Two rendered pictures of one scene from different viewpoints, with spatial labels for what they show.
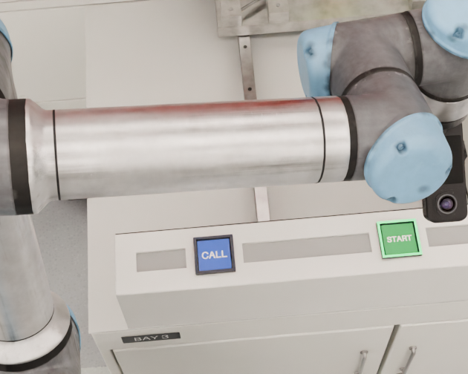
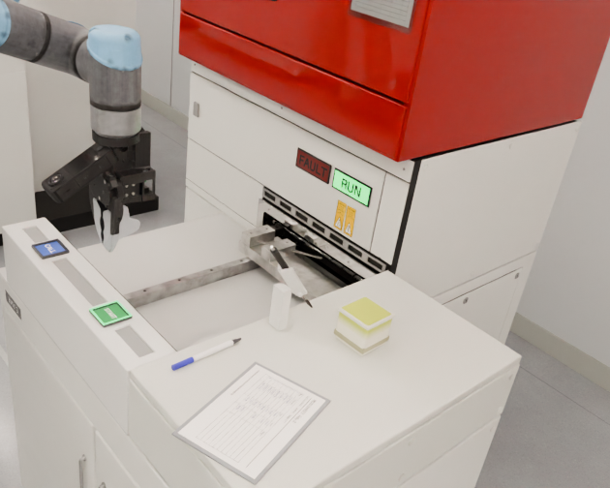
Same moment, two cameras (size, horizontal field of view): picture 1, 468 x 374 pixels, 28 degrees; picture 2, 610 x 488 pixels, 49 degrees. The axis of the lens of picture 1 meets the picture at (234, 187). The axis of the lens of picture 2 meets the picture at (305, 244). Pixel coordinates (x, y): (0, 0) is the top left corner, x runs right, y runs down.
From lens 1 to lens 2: 1.24 m
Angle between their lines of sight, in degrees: 45
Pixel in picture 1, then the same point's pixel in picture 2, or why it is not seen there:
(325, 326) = (67, 381)
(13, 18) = (196, 199)
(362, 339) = (81, 430)
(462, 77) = (91, 76)
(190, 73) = (209, 256)
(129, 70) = (193, 235)
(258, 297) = (40, 292)
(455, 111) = (94, 119)
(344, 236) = (99, 294)
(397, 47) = (78, 35)
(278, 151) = not seen: outside the picture
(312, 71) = not seen: hidden behind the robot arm
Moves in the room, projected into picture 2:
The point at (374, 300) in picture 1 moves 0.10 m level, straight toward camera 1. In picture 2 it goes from (79, 362) to (21, 367)
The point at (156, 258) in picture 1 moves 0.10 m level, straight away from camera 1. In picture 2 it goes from (37, 233) to (77, 220)
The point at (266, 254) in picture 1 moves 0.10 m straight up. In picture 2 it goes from (64, 268) to (61, 224)
